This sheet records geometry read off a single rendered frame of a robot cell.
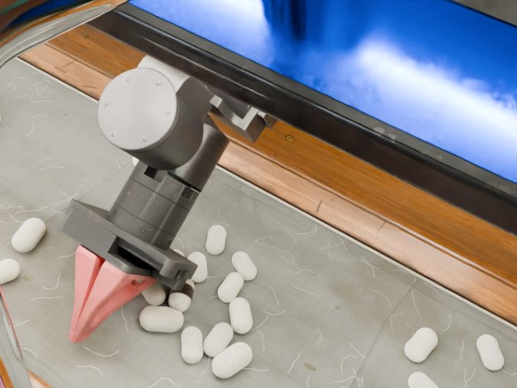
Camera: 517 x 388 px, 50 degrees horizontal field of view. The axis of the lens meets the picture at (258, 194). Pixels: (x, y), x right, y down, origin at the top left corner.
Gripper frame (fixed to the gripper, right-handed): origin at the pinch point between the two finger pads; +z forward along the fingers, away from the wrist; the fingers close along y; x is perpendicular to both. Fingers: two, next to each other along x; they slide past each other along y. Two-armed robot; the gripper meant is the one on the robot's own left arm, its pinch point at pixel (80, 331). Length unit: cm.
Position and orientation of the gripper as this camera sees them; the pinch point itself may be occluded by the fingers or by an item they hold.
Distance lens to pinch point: 48.4
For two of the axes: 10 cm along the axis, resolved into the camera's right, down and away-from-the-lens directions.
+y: 8.5, 4.6, -2.7
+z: -4.9, 8.7, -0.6
